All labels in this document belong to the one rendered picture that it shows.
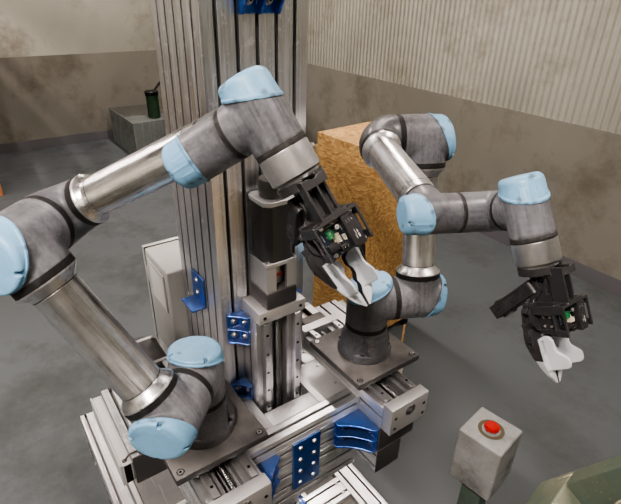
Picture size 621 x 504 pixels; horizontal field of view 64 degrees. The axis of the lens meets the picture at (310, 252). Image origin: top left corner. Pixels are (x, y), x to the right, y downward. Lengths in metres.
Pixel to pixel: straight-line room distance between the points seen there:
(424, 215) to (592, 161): 3.25
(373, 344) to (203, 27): 0.87
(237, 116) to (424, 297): 0.83
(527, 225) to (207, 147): 0.52
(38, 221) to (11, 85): 6.30
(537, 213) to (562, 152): 3.32
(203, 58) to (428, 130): 0.55
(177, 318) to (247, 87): 0.99
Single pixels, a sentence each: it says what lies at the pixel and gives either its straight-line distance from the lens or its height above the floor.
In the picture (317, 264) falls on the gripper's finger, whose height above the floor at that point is 1.60.
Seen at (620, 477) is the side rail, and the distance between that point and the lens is 1.37.
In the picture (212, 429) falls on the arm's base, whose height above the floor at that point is 1.08.
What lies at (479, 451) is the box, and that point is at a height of 0.90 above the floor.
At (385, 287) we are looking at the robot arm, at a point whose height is 1.27.
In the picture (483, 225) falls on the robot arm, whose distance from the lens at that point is 0.95.
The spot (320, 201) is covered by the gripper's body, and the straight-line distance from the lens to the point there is 0.66.
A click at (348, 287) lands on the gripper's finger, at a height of 1.58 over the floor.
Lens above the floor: 1.95
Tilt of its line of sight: 28 degrees down
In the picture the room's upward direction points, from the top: 1 degrees clockwise
